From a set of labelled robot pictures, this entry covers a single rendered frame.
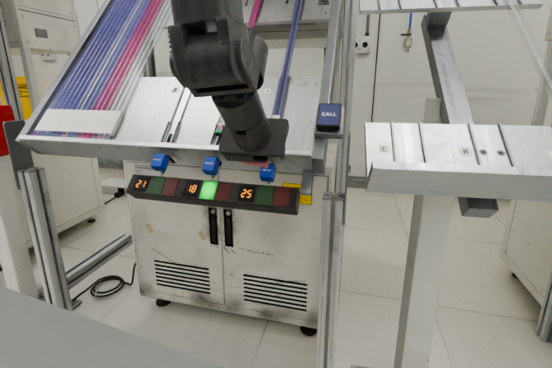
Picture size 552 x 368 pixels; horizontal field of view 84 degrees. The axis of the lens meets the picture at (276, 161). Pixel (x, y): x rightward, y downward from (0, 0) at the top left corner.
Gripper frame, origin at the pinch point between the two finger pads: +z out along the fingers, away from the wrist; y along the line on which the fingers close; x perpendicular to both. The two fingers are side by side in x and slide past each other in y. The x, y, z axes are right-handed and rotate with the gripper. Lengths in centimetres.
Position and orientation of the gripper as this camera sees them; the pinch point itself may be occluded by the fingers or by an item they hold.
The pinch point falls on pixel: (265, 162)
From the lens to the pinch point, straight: 54.9
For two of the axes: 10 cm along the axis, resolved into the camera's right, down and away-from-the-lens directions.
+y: -9.7, -0.6, 2.3
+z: 1.8, 4.6, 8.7
